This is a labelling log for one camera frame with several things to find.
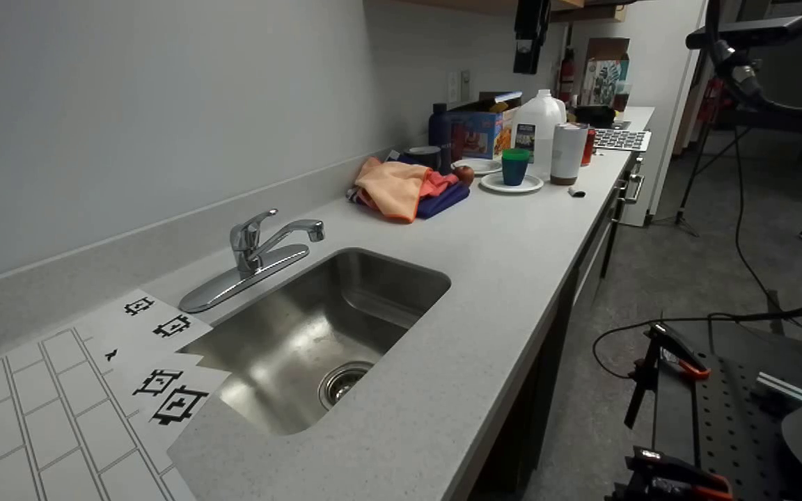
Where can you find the red black clamp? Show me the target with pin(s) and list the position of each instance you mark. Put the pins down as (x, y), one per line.
(664, 352)
(664, 477)

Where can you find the black camera tripod stand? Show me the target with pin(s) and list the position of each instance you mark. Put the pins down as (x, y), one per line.
(729, 51)

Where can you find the stainless steel sink basin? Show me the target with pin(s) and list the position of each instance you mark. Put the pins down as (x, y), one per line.
(295, 356)

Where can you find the colourful box on shelf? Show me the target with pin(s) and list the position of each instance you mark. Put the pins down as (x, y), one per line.
(607, 77)

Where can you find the orange cloth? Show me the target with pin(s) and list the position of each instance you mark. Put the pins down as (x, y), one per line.
(391, 187)

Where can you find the black perforated robot cart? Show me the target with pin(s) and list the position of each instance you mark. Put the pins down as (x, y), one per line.
(746, 422)

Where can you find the red black clamp lower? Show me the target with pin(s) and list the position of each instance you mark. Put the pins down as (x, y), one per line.
(664, 477)

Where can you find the white plate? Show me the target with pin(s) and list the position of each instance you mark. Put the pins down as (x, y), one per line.
(502, 187)

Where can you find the green and blue cup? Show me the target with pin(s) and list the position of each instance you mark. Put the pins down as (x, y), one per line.
(513, 165)

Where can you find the chrome sink faucet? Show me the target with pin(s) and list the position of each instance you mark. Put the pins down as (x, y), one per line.
(254, 261)

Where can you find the blue folded cloth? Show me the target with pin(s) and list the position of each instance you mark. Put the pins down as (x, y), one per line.
(442, 203)

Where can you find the blue cardboard box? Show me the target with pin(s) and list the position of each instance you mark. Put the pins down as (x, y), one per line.
(473, 134)

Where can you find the white plastic jug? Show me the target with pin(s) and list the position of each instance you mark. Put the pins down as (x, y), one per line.
(534, 130)

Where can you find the red black clamp upper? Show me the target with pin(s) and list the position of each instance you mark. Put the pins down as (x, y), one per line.
(664, 352)

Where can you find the white calibration sheet with markers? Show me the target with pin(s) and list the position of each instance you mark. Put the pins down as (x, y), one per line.
(91, 407)

